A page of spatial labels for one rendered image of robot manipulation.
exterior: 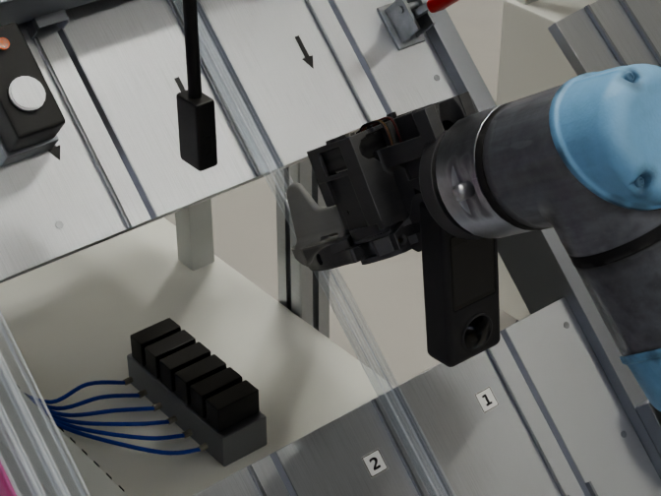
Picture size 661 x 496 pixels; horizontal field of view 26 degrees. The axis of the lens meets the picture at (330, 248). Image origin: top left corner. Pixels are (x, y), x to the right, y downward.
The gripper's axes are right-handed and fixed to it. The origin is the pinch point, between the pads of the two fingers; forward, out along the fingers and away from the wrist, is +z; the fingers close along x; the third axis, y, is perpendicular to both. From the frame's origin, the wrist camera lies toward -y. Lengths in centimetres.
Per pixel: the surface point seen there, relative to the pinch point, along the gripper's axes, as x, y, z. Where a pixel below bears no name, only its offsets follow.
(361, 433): 3.1, -12.8, -1.4
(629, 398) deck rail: -19.0, -19.9, -4.0
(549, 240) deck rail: -19.3, -6.5, -1.4
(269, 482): 11.2, -12.7, -1.4
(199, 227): -18, 3, 51
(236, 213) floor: -85, -3, 162
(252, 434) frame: -4.3, -15.7, 29.3
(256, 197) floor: -92, -1, 164
